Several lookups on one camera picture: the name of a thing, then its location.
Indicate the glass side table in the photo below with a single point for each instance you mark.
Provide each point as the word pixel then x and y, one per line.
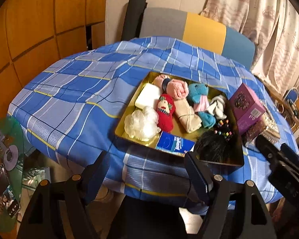
pixel 14 148

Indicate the grey knit sock blue band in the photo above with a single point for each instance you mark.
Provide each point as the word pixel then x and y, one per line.
pixel 217 106

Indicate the blue folding chair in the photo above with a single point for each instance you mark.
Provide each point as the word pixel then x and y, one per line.
pixel 291 95

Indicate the pink towel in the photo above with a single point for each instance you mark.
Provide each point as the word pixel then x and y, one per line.
pixel 177 89

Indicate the white mesh bath puff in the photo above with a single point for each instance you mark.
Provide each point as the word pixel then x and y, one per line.
pixel 142 124

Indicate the wooden wardrobe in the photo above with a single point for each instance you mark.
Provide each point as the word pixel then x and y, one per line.
pixel 36 33

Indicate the wooden side table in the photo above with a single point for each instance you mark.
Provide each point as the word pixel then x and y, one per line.
pixel 289 110

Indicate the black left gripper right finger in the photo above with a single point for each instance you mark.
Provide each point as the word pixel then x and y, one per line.
pixel 236 210

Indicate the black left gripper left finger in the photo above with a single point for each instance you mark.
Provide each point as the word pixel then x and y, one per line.
pixel 42 218

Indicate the grey yellow teal chair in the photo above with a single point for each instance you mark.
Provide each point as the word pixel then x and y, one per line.
pixel 143 21

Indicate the beige patterned curtain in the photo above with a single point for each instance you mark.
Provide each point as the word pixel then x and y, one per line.
pixel 273 27

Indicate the teal plush toy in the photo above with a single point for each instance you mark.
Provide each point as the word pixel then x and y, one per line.
pixel 198 97

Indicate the red knit stocking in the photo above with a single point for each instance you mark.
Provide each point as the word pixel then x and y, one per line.
pixel 165 110

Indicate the blue tissue packet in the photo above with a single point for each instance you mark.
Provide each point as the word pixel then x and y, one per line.
pixel 175 145

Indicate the blue plaid tablecloth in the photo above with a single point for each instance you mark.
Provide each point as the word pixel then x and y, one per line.
pixel 69 112

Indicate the white foam sponge block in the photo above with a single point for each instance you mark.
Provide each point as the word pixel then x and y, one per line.
pixel 148 96

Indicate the black beaded hair piece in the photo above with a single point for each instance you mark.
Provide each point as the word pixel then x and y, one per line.
pixel 216 144

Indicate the purple pink cardboard box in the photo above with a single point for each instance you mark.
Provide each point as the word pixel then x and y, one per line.
pixel 247 107

